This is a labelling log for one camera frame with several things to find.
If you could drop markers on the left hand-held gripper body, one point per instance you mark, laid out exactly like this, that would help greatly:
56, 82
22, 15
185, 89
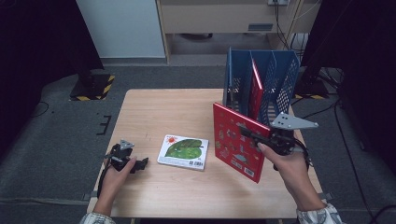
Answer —
120, 157

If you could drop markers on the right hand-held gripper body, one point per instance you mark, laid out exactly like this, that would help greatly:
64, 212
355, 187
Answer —
285, 141

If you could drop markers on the red hardcover book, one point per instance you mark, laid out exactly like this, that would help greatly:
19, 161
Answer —
256, 99
233, 146

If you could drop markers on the white book with green leaf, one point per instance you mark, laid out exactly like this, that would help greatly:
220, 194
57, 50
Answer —
183, 151

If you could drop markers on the dark blue picture book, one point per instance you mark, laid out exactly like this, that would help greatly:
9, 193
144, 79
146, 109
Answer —
230, 81

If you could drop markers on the blue plastic file rack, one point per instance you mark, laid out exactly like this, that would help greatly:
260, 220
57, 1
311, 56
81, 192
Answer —
239, 68

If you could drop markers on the person's left hand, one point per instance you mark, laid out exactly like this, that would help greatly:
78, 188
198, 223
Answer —
113, 183

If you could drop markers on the person's right hand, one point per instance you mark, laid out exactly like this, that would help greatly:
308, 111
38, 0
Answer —
289, 171

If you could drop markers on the grey tape piece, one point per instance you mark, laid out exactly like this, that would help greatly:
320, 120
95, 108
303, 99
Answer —
327, 196
87, 197

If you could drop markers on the black stand with striped base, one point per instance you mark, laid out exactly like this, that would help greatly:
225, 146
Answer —
311, 88
91, 88

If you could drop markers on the grey label on desk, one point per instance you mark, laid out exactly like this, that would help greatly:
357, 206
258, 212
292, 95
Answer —
260, 27

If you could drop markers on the black curtain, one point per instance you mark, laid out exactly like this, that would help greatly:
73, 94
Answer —
37, 46
367, 46

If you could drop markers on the beige desk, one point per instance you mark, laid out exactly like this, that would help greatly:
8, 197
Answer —
202, 18

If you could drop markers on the white panel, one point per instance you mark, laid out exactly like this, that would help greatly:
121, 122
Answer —
121, 28

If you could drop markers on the white power strip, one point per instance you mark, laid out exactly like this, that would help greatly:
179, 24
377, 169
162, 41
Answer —
278, 2

